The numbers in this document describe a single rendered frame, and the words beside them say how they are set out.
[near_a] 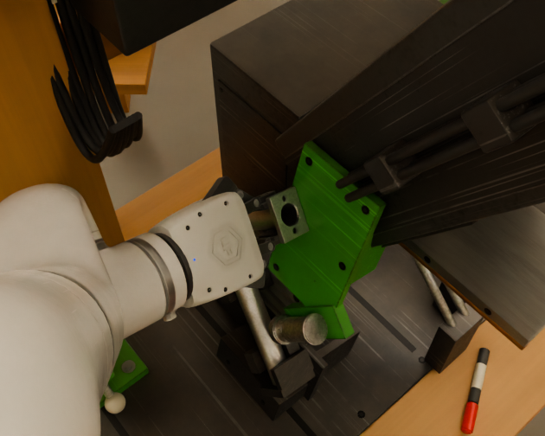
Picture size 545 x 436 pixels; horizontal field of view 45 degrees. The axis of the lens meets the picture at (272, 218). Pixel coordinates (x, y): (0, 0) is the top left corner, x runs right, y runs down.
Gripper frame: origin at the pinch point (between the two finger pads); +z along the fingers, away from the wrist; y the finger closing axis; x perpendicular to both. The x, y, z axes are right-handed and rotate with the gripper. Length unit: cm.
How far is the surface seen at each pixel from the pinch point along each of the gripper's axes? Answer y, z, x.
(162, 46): 49, 117, 174
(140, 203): 3.0, 9.9, 45.0
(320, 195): 1.2, 2.3, -6.3
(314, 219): -1.4, 2.5, -4.0
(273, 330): -14.6, -0.2, 6.4
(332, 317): -13.8, 2.6, -1.9
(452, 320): -21.9, 19.4, -5.7
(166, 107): 23, 98, 157
